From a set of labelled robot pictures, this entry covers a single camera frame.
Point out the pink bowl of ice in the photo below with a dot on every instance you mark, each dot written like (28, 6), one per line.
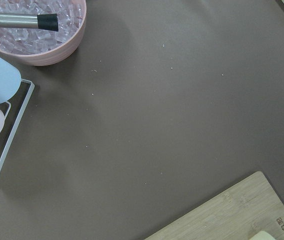
(39, 47)

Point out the white cup rack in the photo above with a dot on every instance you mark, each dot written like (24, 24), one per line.
(13, 110)

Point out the metal muddler black tip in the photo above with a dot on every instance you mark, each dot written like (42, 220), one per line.
(29, 21)

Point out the bamboo cutting board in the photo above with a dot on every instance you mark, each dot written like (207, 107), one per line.
(238, 213)

